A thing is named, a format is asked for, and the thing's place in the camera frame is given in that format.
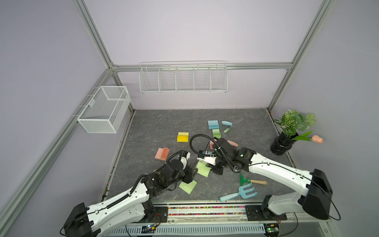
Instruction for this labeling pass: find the pink artificial tulip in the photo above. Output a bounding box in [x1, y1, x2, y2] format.
[291, 131, 324, 144]

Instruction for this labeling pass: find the red memo pad far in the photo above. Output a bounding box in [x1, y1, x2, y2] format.
[155, 147, 170, 161]

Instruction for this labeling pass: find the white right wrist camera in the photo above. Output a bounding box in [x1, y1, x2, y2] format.
[197, 150, 215, 164]

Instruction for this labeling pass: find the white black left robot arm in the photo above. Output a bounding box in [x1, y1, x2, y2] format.
[59, 150, 197, 237]

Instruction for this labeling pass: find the green artificial plant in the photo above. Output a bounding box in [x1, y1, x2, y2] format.
[273, 110, 315, 138]

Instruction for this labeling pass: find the green toy rake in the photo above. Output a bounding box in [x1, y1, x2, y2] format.
[239, 174, 268, 186]

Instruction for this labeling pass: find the white wire basket left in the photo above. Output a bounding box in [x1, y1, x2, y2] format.
[73, 86, 131, 134]

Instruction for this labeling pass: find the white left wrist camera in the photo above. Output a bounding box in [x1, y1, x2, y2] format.
[179, 151, 190, 167]

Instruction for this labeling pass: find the torn light blue page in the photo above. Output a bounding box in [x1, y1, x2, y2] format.
[222, 120, 233, 127]

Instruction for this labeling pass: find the light blue toy fork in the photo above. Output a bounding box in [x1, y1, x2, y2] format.
[220, 183, 258, 202]

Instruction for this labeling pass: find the white wire shelf basket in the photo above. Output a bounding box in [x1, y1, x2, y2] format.
[139, 61, 229, 93]

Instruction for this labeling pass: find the light blue memo pad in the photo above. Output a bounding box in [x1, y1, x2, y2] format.
[208, 120, 220, 129]

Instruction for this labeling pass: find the torn salmon page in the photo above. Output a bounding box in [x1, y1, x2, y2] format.
[228, 140, 238, 147]

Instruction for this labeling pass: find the yellow memo pad far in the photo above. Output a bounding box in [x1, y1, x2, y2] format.
[177, 132, 189, 142]

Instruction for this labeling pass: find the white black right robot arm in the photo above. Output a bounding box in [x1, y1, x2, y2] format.
[197, 139, 333, 220]

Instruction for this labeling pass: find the light green memo pad front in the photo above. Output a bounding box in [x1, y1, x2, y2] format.
[179, 180, 197, 194]

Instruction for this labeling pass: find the light green memo pad small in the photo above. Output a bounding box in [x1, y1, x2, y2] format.
[212, 128, 222, 139]

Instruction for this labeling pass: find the black plant pot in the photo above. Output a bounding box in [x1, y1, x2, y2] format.
[270, 132, 298, 156]

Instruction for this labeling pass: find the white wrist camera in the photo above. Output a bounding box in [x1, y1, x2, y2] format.
[197, 150, 215, 164]
[179, 151, 190, 167]

